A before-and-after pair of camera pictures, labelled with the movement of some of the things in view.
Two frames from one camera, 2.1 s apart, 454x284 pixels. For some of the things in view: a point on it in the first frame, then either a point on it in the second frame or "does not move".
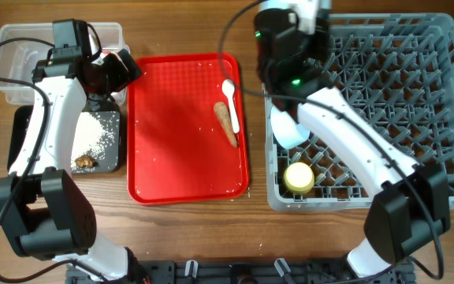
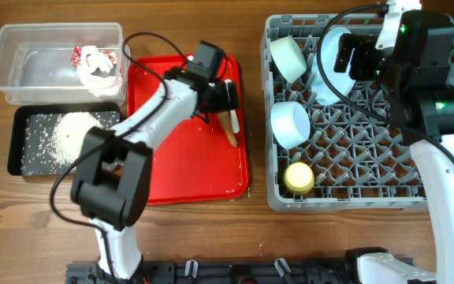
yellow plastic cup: [299, 178] does not move
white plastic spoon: [228, 87] does not move
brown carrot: [225, 117] does not move
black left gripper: [122, 76] → [223, 99]
